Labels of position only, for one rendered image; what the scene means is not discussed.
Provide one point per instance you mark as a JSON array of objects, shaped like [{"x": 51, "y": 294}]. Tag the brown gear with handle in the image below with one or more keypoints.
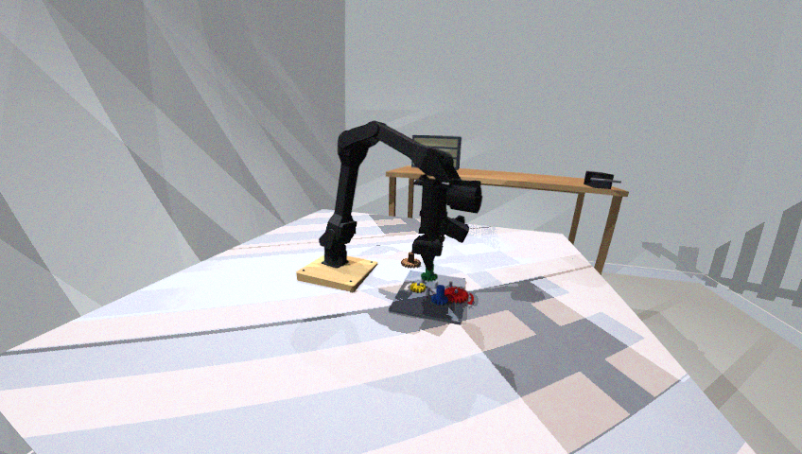
[{"x": 410, "y": 262}]

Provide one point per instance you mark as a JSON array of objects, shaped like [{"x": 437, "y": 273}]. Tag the green gear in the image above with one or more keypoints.
[{"x": 429, "y": 275}]

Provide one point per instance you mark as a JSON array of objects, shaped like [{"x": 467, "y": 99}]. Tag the blue gear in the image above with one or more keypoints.
[{"x": 439, "y": 298}]

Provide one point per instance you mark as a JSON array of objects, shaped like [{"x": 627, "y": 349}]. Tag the red gear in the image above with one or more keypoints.
[{"x": 461, "y": 296}]

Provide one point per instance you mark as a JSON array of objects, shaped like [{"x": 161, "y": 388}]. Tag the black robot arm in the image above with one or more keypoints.
[{"x": 353, "y": 146}]

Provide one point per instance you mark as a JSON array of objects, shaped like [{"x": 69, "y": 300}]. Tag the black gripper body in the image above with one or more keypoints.
[{"x": 430, "y": 243}]

